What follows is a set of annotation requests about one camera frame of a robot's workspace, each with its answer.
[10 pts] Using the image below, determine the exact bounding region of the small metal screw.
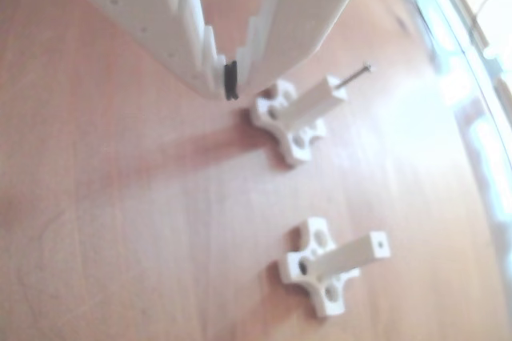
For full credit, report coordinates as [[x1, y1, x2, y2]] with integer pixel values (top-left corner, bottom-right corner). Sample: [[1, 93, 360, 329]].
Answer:
[[337, 62, 374, 88]]

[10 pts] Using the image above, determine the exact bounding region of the white cross-base post stand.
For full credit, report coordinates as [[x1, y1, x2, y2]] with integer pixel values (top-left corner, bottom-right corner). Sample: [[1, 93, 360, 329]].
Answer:
[[250, 74, 349, 166], [278, 216, 392, 318]]

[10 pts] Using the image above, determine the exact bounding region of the white window frame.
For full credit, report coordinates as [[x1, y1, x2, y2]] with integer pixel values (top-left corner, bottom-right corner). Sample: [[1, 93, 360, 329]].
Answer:
[[383, 0, 512, 246]]

